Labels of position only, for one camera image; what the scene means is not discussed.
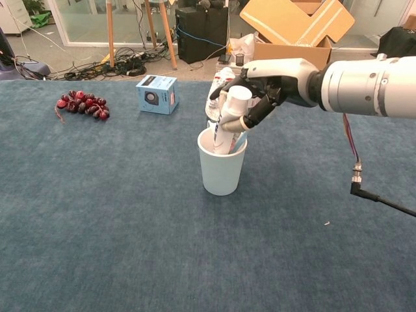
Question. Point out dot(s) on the black phone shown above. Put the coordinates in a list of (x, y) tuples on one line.
[(225, 58)]

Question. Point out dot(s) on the light blue speaker box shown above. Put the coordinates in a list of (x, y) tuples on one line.
[(156, 96)]

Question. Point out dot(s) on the green bag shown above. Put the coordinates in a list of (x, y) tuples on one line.
[(40, 20)]

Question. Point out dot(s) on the white plastic bag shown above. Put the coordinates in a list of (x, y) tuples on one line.
[(242, 45)]

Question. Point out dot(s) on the black mesh pen cup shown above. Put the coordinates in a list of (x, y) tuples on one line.
[(240, 60)]

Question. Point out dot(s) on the aluminium profile rails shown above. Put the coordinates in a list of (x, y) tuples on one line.
[(219, 70)]

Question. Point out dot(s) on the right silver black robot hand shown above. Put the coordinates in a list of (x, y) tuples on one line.
[(286, 81)]

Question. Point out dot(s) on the light blue toothbrush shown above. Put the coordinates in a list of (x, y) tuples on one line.
[(241, 139)]

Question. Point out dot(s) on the white cup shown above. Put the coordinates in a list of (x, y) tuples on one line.
[(221, 172)]

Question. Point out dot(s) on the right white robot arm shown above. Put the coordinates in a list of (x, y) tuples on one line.
[(364, 84)]

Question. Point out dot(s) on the wooden table leg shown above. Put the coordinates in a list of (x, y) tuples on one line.
[(150, 22), (110, 32), (167, 32)]

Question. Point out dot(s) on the red grape bunch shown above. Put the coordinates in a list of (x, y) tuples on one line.
[(84, 104)]

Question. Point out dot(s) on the floral toothpaste tube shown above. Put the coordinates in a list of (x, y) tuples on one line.
[(235, 104)]

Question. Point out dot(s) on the black cloth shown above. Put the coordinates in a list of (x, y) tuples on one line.
[(399, 42)]

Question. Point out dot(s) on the open cardboard box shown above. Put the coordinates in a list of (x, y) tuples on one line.
[(292, 32)]

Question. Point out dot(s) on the blue table mat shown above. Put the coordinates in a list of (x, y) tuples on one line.
[(130, 211)]

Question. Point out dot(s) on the dark blue machine housing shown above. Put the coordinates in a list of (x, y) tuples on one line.
[(19, 70)]

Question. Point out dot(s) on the clear plastic water bottle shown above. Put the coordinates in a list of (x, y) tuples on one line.
[(211, 110)]

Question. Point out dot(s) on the white cabinet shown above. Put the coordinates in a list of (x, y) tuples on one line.
[(13, 16)]

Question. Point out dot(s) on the black computer tower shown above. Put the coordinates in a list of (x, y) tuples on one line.
[(201, 32)]

